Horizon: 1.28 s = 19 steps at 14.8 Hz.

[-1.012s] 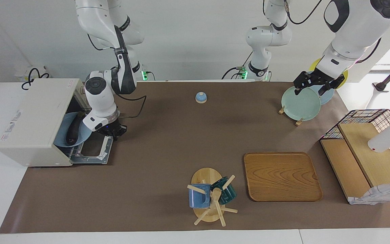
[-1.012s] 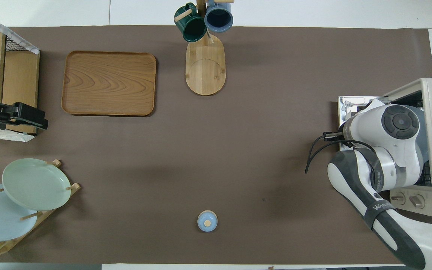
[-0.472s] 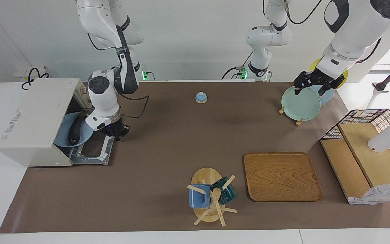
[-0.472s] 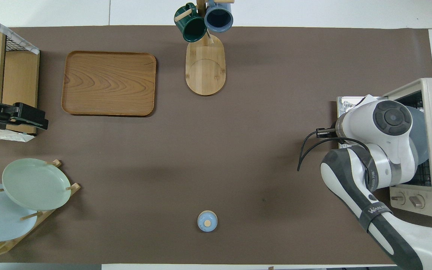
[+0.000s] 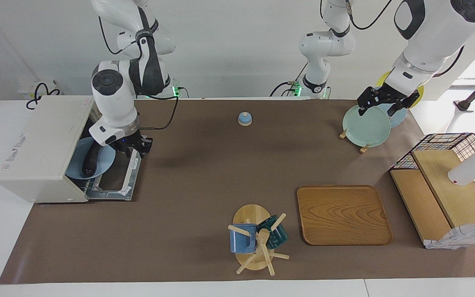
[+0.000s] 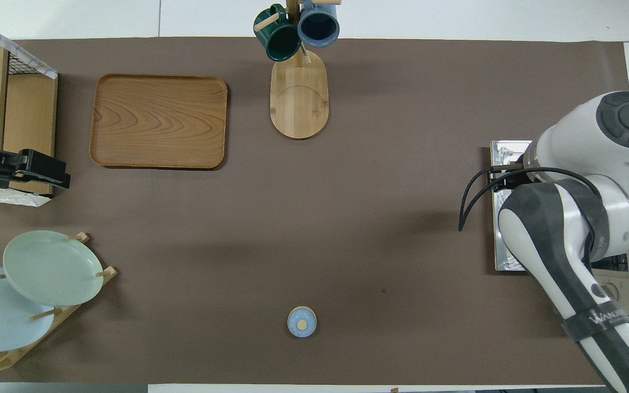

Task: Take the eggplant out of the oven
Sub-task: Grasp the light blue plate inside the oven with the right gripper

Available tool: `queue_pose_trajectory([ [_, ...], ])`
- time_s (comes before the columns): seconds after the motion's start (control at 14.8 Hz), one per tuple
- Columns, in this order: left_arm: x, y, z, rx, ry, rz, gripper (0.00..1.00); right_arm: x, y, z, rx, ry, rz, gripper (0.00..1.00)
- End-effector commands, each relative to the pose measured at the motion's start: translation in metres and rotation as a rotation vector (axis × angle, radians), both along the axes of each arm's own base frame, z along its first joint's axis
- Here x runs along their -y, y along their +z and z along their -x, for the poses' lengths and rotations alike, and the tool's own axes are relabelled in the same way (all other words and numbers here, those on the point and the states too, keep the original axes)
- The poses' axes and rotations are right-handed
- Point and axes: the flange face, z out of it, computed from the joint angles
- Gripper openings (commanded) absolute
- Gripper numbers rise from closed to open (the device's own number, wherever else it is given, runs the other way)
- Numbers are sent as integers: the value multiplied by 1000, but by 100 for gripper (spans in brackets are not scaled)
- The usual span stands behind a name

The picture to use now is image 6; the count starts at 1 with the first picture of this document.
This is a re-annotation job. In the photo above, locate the oven door with glass window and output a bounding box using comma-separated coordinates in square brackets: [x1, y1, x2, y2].
[490, 140, 533, 272]

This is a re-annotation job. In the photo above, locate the wooden plate rack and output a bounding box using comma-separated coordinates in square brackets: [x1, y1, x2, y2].
[0, 232, 118, 374]

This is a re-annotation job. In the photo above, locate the black wire mesh panel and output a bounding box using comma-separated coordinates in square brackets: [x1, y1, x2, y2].
[0, 25, 56, 77]

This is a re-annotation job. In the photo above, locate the small blue white bowl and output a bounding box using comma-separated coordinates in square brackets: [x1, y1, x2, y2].
[287, 306, 318, 338]

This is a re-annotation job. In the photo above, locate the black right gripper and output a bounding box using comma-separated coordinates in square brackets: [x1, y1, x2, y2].
[488, 162, 529, 190]

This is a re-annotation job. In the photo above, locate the dark green mug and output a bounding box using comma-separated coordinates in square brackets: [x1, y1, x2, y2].
[253, 4, 302, 62]

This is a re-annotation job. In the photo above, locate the brown table mat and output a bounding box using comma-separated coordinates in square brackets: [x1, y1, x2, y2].
[0, 37, 629, 385]

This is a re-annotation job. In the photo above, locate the blue mug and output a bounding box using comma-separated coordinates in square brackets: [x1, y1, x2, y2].
[297, 0, 341, 48]

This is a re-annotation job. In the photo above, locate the rectangular wooden tray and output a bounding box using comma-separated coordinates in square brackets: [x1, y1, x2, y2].
[89, 74, 228, 170]

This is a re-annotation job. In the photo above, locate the wooden mug tree stand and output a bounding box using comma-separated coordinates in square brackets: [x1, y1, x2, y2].
[253, 0, 342, 140]

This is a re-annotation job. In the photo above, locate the pale green plate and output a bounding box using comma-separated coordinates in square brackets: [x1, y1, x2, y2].
[3, 230, 104, 307]

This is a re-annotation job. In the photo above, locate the wooden shelf unit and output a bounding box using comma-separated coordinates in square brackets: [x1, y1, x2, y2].
[0, 14, 58, 207]

